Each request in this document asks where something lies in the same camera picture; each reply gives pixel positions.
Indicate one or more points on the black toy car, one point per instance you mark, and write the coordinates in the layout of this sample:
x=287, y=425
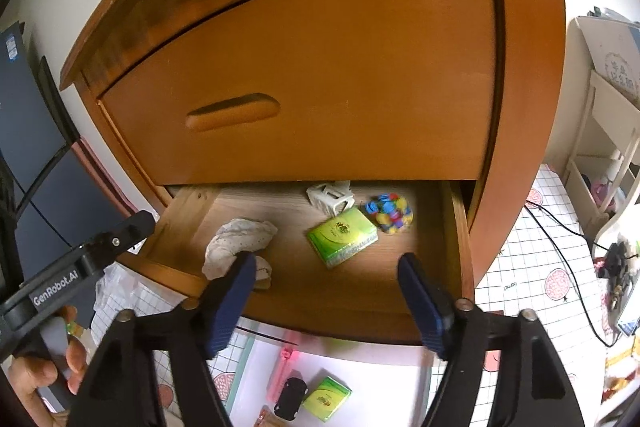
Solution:
x=291, y=398

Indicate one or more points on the person's left hand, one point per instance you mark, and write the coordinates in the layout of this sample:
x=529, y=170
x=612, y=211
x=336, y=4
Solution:
x=27, y=374

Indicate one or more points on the white plush toy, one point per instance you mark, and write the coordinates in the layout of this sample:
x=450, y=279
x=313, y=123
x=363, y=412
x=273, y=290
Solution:
x=232, y=238

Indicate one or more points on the clear plastic bag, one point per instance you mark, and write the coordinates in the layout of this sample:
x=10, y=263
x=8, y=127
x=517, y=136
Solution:
x=118, y=289

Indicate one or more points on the pink hair rollers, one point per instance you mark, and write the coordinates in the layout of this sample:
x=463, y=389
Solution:
x=282, y=371

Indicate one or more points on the white shelf rack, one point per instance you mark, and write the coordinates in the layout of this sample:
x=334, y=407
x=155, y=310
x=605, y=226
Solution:
x=602, y=171

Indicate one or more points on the wooden nightstand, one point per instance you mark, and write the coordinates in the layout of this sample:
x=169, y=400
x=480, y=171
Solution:
x=529, y=45

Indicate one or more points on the wooden drawer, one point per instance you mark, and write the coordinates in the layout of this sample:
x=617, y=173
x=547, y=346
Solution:
x=358, y=300
x=299, y=90

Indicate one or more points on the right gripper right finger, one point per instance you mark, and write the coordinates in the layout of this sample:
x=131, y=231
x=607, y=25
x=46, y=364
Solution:
x=430, y=307

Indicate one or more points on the green tissue pack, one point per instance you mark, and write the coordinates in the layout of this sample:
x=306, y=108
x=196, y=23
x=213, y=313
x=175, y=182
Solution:
x=325, y=400
x=342, y=237

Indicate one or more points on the colourful puzzle ball toy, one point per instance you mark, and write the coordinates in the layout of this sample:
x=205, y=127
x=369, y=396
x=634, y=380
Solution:
x=390, y=212

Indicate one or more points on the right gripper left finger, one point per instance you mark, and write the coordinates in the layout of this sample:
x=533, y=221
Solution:
x=222, y=304

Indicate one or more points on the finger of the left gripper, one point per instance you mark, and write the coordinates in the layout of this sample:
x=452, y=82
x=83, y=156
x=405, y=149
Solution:
x=117, y=236

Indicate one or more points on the white teal tray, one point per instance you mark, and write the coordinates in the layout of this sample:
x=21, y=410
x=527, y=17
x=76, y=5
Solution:
x=383, y=394

